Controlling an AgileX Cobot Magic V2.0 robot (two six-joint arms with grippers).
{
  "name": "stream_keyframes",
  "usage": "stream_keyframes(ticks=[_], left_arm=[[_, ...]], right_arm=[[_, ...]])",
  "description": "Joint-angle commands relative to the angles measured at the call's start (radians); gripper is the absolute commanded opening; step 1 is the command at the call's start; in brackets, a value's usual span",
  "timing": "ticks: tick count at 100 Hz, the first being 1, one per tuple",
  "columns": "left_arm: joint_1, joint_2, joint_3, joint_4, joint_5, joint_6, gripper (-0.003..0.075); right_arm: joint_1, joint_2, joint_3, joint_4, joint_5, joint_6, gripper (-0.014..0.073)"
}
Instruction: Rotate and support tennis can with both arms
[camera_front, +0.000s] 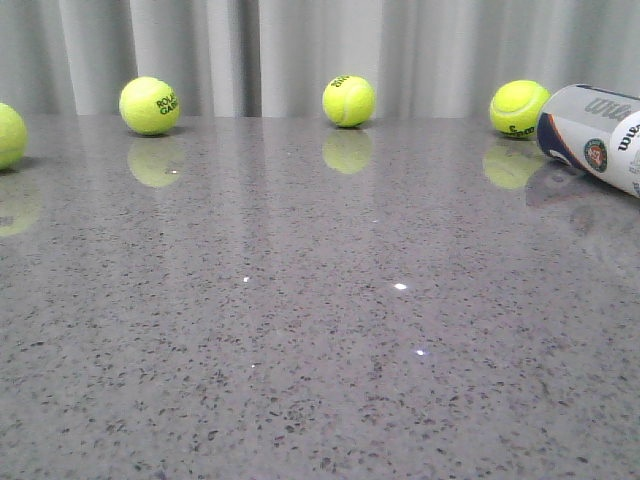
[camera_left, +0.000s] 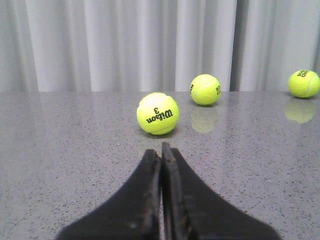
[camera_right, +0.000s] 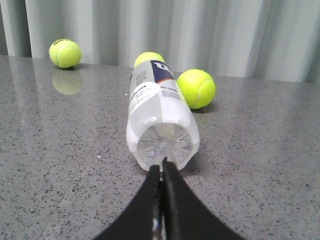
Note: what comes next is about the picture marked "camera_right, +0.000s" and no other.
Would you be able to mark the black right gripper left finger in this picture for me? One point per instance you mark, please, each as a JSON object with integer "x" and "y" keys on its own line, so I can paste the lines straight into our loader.
{"x": 141, "y": 218}

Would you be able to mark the yellow tennis ball middle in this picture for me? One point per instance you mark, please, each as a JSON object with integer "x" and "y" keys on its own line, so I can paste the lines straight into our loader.
{"x": 146, "y": 56}

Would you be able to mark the yellow tennis ball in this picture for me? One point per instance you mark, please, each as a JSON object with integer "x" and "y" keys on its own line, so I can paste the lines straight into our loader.
{"x": 198, "y": 88}
{"x": 65, "y": 53}
{"x": 146, "y": 56}

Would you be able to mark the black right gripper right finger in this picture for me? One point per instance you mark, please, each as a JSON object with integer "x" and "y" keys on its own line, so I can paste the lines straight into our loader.
{"x": 185, "y": 216}

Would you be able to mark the clear plastic tennis ball can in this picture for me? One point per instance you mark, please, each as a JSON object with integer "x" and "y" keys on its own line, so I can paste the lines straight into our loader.
{"x": 160, "y": 123}

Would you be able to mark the white pleated curtain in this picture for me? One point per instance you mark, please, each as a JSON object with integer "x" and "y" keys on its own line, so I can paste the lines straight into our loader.
{"x": 264, "y": 39}

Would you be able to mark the yellow tennis ball far left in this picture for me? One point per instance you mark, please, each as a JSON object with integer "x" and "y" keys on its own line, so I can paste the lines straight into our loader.
{"x": 65, "y": 53}

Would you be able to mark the yellow tennis ball near right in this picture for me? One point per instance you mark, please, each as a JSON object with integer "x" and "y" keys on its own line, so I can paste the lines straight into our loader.
{"x": 198, "y": 88}

